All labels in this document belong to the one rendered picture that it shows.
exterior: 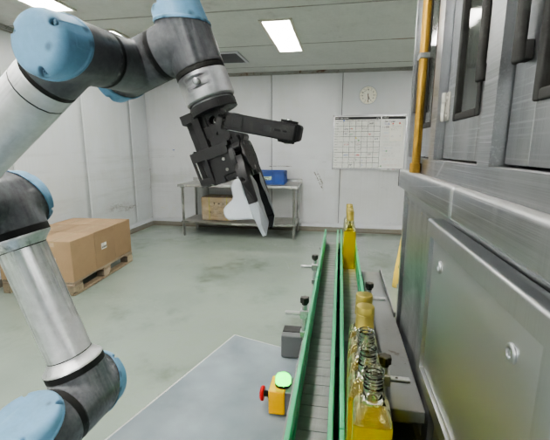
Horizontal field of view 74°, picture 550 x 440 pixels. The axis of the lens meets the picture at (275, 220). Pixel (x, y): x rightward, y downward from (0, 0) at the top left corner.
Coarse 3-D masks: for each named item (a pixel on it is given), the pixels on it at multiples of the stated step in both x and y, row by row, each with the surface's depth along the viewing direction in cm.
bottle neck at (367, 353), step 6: (360, 348) 58; (366, 348) 60; (372, 348) 59; (360, 354) 58; (366, 354) 57; (372, 354) 57; (360, 360) 58; (366, 360) 57; (372, 360) 57; (360, 366) 58; (360, 372) 59
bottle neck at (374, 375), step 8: (368, 368) 54; (376, 368) 54; (368, 376) 52; (376, 376) 51; (368, 384) 52; (376, 384) 52; (368, 392) 52; (376, 392) 52; (368, 400) 53; (376, 400) 52
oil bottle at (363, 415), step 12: (360, 396) 55; (384, 396) 55; (360, 408) 53; (372, 408) 52; (384, 408) 52; (360, 420) 52; (372, 420) 52; (384, 420) 51; (360, 432) 52; (372, 432) 52; (384, 432) 51
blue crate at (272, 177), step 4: (264, 172) 587; (268, 172) 586; (272, 172) 586; (276, 172) 585; (280, 172) 584; (284, 172) 584; (264, 176) 589; (268, 176) 588; (272, 176) 587; (276, 176) 586; (280, 176) 585; (284, 176) 586; (268, 180) 589; (272, 180) 588; (276, 180) 587; (280, 180) 586; (284, 180) 587; (268, 184) 591; (272, 184) 590; (276, 184) 589; (280, 184) 588
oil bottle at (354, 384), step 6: (354, 372) 61; (348, 378) 62; (354, 378) 59; (360, 378) 59; (348, 384) 60; (354, 384) 58; (360, 384) 58; (348, 390) 59; (354, 390) 58; (360, 390) 57; (348, 396) 58; (348, 402) 58; (348, 408) 59; (348, 414) 59; (348, 420) 59; (348, 426) 59; (348, 432) 59; (348, 438) 59
